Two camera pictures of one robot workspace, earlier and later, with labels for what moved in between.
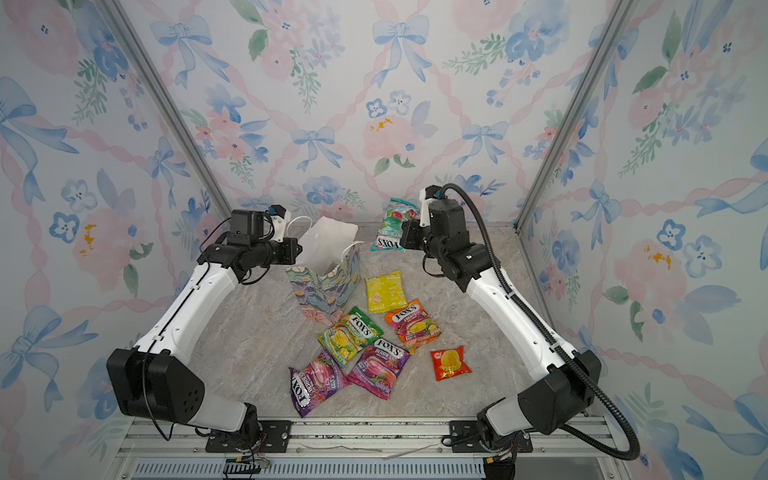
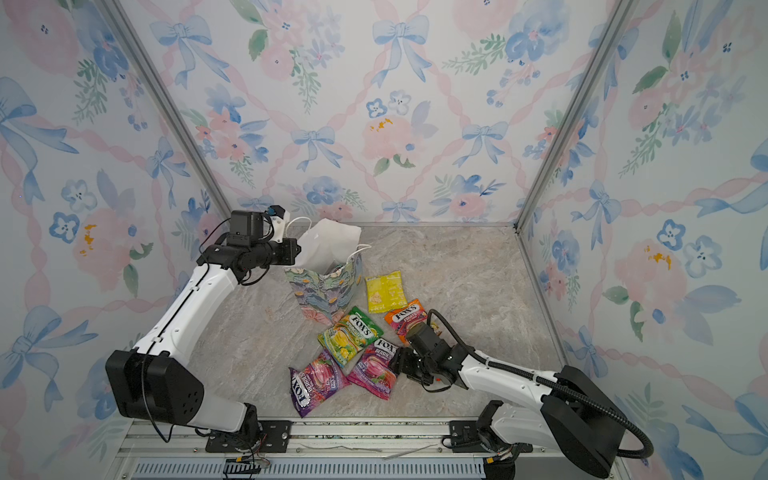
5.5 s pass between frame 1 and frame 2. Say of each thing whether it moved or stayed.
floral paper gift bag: stayed
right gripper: moved
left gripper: stayed
